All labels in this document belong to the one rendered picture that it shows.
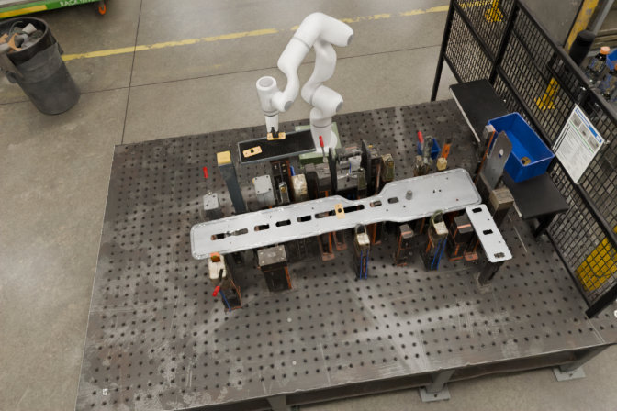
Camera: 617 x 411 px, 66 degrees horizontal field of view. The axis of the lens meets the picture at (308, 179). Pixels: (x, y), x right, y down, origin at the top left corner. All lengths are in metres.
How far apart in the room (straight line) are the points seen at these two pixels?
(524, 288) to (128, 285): 1.97
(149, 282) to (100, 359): 0.41
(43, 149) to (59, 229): 0.87
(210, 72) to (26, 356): 2.70
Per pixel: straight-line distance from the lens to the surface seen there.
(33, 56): 4.37
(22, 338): 3.66
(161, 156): 3.06
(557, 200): 2.46
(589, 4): 3.83
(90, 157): 4.27
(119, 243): 2.78
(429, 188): 2.37
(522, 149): 2.59
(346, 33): 2.22
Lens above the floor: 2.91
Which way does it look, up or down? 54 degrees down
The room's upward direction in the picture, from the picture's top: 6 degrees counter-clockwise
